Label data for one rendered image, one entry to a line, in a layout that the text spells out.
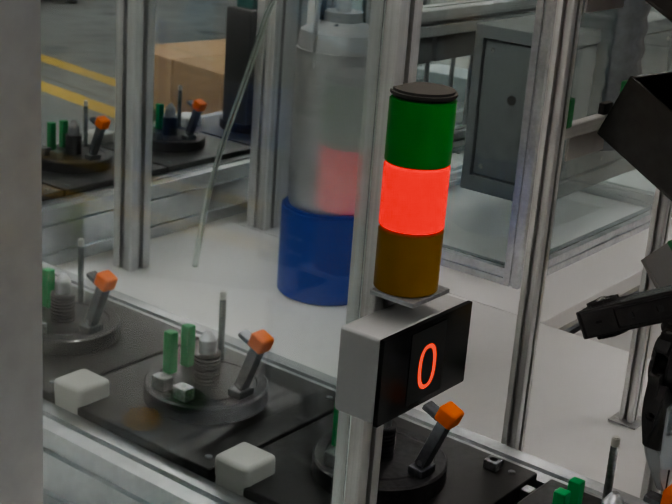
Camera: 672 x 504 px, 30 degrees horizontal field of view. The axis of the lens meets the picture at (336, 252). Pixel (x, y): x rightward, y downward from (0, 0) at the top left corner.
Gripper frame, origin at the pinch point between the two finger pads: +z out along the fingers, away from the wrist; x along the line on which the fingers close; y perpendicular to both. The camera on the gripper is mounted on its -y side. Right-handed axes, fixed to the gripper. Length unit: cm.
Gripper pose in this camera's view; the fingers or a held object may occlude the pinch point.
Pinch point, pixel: (656, 472)
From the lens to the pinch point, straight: 113.4
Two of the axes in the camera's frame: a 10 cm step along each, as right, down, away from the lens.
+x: 6.1, -2.2, 7.6
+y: 7.9, 2.5, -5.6
